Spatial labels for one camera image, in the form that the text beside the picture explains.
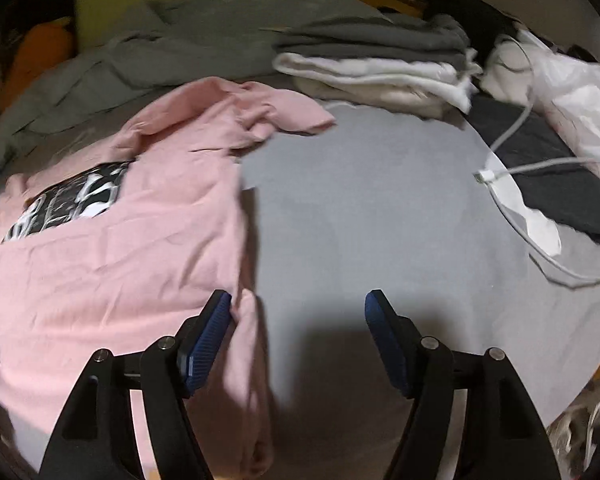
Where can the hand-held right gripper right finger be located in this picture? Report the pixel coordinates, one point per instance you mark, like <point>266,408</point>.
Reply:
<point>387,340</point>

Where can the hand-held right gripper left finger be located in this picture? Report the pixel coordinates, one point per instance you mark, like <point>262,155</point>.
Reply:
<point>207,345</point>

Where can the pink printed t-shirt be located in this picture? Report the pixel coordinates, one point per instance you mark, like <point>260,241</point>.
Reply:
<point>104,270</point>

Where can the grey printed t-shirt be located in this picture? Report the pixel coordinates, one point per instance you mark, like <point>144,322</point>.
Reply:
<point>355,210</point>

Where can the white paper sheet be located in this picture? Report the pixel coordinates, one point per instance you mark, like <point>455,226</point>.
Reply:
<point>535,220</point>

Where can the dark grey cloth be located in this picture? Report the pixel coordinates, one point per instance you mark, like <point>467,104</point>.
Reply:
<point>545,150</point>

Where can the folded white garment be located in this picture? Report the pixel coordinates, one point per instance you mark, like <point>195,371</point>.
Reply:
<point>380,77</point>

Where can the folded dark grey garment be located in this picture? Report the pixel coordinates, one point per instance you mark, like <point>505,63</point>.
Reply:
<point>380,37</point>

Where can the grey-green crumpled cloth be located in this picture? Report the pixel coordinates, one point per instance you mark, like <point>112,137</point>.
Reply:
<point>189,35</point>

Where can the white plastic bag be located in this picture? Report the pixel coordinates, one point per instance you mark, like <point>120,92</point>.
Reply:
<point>580,95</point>

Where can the orange garment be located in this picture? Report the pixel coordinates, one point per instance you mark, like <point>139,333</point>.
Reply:
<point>39,50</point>

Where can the black cloth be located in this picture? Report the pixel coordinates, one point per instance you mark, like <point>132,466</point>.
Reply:
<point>465,7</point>

